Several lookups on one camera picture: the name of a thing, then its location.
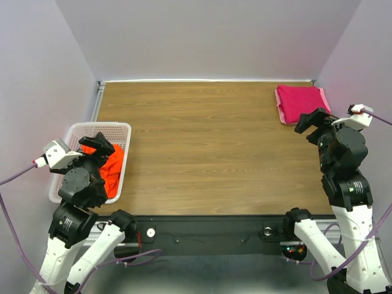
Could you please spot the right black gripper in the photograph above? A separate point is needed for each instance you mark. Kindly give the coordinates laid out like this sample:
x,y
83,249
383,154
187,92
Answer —
x,y
317,117

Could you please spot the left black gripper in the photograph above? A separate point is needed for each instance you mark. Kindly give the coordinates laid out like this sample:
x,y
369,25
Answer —
x,y
101,141

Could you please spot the orange t shirt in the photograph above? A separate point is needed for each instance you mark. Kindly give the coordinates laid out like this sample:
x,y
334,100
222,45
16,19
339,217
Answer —
x,y
111,171

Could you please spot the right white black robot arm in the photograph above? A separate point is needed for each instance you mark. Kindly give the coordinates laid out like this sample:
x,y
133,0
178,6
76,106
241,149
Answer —
x,y
341,150

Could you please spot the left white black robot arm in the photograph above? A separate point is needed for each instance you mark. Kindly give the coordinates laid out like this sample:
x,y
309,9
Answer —
x,y
61,271

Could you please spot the white plastic laundry basket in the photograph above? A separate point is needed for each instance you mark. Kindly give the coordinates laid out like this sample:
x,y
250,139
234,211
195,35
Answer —
x,y
119,134

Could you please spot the folded magenta t shirt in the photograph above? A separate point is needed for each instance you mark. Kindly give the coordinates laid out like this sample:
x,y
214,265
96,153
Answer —
x,y
300,101

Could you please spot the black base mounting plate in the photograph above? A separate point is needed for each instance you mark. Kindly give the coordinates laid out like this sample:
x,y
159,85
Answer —
x,y
214,235

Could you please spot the small electronics board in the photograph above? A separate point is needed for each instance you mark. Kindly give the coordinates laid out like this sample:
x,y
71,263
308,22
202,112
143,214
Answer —
x,y
298,252

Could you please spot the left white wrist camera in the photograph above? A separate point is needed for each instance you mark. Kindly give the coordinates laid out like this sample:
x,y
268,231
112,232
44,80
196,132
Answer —
x,y
57,155

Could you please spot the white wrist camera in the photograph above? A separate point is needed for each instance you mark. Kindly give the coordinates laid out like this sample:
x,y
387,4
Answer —
x,y
360,117
57,155

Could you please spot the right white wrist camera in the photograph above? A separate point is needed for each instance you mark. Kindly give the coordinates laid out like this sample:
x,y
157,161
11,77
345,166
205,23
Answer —
x,y
360,117

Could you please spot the aluminium frame rail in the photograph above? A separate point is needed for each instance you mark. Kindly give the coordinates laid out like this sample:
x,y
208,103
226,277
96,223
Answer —
x,y
98,100

